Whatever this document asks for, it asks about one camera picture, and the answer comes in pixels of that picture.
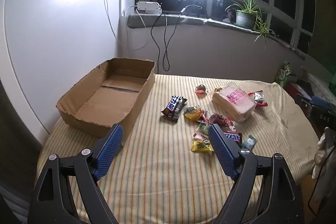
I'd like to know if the black cable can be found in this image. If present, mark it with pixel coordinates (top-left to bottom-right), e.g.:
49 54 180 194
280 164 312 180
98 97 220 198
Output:
150 5 203 72

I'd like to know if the white power strip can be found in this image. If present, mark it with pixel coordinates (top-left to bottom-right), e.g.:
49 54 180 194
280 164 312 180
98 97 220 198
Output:
136 1 162 14

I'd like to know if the person's right hand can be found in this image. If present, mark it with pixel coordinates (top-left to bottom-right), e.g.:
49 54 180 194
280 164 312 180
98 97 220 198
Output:
313 127 336 180

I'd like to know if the black tripod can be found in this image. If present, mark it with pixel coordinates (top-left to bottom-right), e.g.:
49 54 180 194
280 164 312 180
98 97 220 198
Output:
194 0 207 16

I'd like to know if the bagged sliced bread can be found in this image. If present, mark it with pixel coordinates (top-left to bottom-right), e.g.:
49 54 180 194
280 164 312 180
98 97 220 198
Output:
212 82 256 122

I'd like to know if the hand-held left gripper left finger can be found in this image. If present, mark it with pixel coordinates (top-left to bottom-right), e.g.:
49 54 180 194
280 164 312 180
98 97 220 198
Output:
28 124 124 224

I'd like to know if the flat white cable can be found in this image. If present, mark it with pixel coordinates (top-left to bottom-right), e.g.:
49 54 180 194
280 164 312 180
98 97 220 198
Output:
125 6 147 28

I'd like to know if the green printed bag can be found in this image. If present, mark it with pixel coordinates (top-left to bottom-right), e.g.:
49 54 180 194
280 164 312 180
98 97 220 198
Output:
278 61 296 87

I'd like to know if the red clear candy packet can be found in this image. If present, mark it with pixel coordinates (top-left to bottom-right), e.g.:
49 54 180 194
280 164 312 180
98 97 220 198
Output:
202 112 235 127

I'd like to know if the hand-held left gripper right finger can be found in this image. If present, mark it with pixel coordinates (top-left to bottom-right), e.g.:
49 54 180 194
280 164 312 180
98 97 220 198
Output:
208 123 306 224

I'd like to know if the striped yellow tablecloth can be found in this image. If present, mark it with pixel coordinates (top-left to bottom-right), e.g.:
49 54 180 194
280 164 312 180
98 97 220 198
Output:
37 74 319 224

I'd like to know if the small green packet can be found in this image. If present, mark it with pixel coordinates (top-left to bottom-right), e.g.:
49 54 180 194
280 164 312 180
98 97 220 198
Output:
241 135 256 149

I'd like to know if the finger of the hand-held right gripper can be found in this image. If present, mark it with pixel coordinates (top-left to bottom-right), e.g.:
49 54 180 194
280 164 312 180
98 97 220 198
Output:
311 96 336 106

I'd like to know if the yellow colourful candy packet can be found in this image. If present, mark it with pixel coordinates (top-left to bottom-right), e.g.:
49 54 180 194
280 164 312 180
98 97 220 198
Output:
161 105 181 122

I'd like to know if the red foil wrapper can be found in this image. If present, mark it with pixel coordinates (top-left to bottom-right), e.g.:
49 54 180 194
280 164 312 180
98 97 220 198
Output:
248 91 269 108

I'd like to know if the yellow jelly cup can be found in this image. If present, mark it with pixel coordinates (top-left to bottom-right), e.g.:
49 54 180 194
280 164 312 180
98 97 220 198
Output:
184 106 202 122

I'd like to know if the cardboard box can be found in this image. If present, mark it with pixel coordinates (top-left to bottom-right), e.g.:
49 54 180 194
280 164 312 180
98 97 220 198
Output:
56 57 156 147

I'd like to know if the thin white cable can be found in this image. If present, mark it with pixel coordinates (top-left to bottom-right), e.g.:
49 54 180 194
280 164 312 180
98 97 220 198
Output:
99 0 147 51

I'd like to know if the potted spider plant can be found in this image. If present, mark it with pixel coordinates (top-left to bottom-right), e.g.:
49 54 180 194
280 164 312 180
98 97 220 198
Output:
224 0 275 44

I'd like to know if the brown chocolate bar blue label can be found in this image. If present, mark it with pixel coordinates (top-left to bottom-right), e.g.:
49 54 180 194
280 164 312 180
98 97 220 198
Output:
167 95 188 113
222 131 243 147

